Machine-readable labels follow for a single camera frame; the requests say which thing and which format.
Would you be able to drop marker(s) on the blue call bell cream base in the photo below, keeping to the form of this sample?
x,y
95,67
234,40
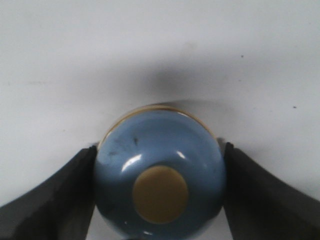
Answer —
x,y
159,174

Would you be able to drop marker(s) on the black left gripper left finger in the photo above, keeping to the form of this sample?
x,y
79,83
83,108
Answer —
x,y
60,208

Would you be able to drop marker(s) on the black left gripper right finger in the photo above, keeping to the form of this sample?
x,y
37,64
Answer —
x,y
259,206

